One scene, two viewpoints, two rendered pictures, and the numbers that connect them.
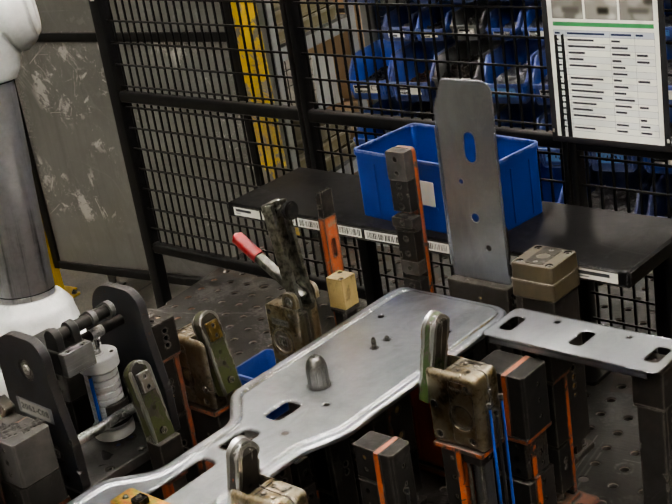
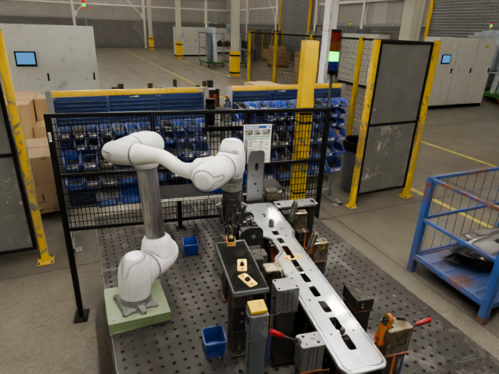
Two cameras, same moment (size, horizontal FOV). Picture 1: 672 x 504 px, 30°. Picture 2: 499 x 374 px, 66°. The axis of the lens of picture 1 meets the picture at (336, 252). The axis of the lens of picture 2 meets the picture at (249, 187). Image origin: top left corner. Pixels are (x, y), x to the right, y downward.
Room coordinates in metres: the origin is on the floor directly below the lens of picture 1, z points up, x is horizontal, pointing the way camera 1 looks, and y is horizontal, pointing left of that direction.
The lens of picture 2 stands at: (0.75, 1.85, 2.07)
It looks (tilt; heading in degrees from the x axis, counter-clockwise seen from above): 23 degrees down; 299
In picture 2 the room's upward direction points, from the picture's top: 2 degrees clockwise
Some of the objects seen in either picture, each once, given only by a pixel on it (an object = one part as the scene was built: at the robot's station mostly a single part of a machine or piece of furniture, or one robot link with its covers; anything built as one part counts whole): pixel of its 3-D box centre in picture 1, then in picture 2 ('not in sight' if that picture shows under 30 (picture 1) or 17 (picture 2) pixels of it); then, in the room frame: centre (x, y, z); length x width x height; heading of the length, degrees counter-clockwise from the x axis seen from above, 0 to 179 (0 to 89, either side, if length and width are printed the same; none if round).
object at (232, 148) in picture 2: not in sight; (230, 158); (1.51, 0.64, 1.59); 0.13 x 0.11 x 0.16; 97
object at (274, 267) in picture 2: not in sight; (272, 300); (1.35, 0.52, 0.89); 0.13 x 0.11 x 0.38; 45
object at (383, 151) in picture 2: not in sight; (392, 127); (1.52, -3.05, 1.00); 1.04 x 0.14 x 2.00; 54
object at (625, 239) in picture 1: (438, 218); (218, 189); (2.14, -0.20, 1.02); 0.90 x 0.22 x 0.03; 45
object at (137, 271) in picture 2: not in sight; (136, 272); (2.00, 0.73, 0.92); 0.18 x 0.16 x 0.22; 97
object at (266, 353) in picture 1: (269, 385); (190, 246); (2.12, 0.16, 0.74); 0.11 x 0.10 x 0.09; 135
